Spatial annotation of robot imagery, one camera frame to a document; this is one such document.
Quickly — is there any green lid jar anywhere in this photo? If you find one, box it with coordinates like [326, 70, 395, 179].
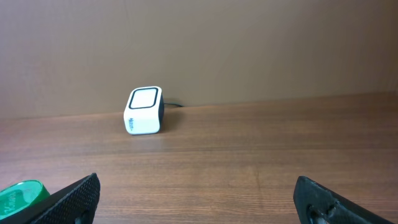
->
[0, 180, 50, 220]

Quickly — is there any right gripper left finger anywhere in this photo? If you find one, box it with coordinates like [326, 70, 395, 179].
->
[1, 173, 101, 224]

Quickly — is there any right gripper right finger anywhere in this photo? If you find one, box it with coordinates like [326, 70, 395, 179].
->
[293, 176, 392, 224]

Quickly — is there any white barcode scanner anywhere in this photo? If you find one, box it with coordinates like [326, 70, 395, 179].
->
[123, 86, 164, 135]

